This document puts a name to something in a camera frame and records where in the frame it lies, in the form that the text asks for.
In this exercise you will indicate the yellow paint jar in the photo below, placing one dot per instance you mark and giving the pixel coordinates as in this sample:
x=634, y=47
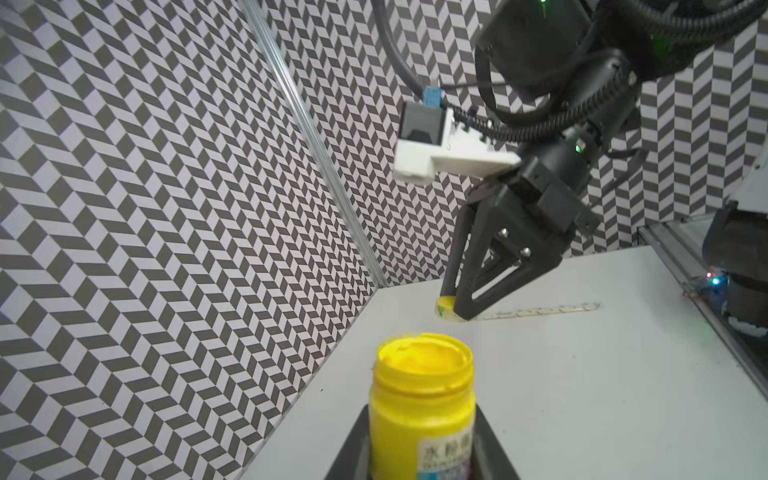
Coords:
x=422, y=408

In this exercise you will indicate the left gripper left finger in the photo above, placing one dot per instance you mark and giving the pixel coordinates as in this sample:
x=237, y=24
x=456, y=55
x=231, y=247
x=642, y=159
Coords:
x=352, y=460

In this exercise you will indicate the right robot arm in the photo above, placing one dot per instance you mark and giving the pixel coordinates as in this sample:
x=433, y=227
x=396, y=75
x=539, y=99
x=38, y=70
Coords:
x=559, y=80

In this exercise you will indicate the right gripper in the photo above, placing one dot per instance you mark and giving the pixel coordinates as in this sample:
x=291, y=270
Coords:
x=507, y=236

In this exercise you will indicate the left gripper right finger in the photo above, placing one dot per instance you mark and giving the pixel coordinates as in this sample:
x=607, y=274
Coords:
x=490, y=462

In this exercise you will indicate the yellow jar lid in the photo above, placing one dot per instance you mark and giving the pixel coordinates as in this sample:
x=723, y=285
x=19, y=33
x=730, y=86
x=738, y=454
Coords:
x=445, y=309

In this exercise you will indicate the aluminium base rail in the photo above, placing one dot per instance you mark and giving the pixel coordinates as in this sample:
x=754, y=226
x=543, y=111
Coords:
x=678, y=243

